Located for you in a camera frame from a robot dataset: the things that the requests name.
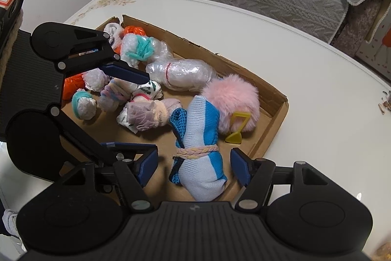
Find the white bundle teal band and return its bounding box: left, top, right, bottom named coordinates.
left=72, top=89, right=98, bottom=120

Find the clear plastic bundle red band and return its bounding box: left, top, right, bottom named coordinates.
left=146, top=58, right=218, bottom=93

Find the cardboard box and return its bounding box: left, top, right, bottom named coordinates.
left=59, top=15, right=289, bottom=202

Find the mauve sock bundle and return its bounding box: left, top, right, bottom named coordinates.
left=125, top=98, right=183, bottom=135

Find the orange plastic bag bundle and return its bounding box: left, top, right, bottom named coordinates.
left=63, top=73, right=86, bottom=101
left=124, top=25, right=146, bottom=37

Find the white ribbed sock bundle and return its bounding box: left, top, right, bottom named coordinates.
left=2, top=209, right=21, bottom=238

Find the blue white sock bundle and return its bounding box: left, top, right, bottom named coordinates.
left=169, top=95, right=228, bottom=202

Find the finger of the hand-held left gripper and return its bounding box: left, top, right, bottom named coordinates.
left=58, top=28, right=151, bottom=85
left=50, top=108, right=158, bottom=167

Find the white patterned sock bundle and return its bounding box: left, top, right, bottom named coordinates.
left=117, top=80, right=162, bottom=130

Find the white plastic bundle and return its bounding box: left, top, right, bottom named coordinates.
left=83, top=68, right=111, bottom=92

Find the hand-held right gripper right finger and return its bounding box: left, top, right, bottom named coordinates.
left=230, top=147, right=330, bottom=213

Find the grey white sock bundle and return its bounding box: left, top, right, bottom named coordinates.
left=103, top=23, right=124, bottom=49

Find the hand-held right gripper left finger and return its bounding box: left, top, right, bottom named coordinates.
left=63, top=147, right=159, bottom=213

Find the pink fluffy pompom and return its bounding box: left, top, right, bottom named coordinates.
left=200, top=74, right=261, bottom=131

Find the yellow plastic tag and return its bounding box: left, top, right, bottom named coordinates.
left=226, top=112, right=251, bottom=146

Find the white printed panel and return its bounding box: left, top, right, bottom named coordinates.
left=355, top=1, right=391, bottom=78

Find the clear plastic bundle teal scrunchie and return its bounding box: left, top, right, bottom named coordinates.
left=120, top=34, right=174, bottom=68

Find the pastel sock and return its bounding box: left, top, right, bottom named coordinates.
left=98, top=79, right=135, bottom=112

